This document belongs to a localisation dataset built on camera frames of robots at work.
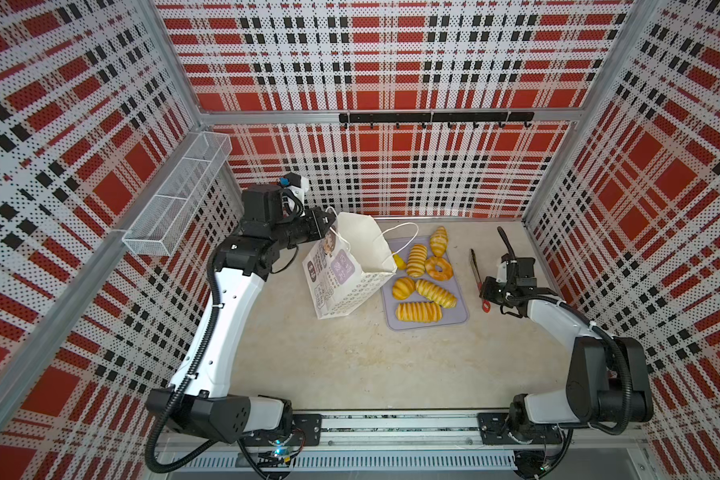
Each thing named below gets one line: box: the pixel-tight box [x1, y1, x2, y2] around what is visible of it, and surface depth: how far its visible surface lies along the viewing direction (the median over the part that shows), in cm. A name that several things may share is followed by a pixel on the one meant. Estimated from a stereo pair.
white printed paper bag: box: [302, 212, 419, 320], surface depth 85 cm
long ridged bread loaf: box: [415, 279, 458, 309], surface depth 97 cm
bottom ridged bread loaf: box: [395, 301, 443, 323], surface depth 93 cm
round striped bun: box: [392, 277, 415, 301], surface depth 99 cm
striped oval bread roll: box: [406, 244, 427, 278], surface depth 106 cm
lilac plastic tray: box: [380, 236, 469, 331], surface depth 97 cm
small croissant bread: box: [430, 226, 448, 258], surface depth 110 cm
